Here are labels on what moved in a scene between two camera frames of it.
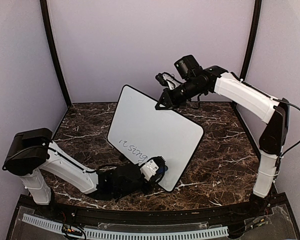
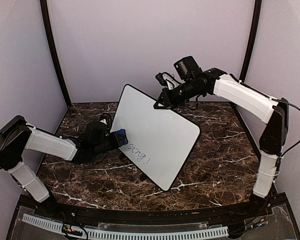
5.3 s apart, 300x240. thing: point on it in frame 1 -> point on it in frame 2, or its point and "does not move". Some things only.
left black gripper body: [147, 188] -> [112, 145]
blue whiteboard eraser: [162, 170] -> [122, 131]
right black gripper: [169, 104] does not move
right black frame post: [253, 37] does not move
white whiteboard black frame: [142, 132] does not move
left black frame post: [53, 51] does not move
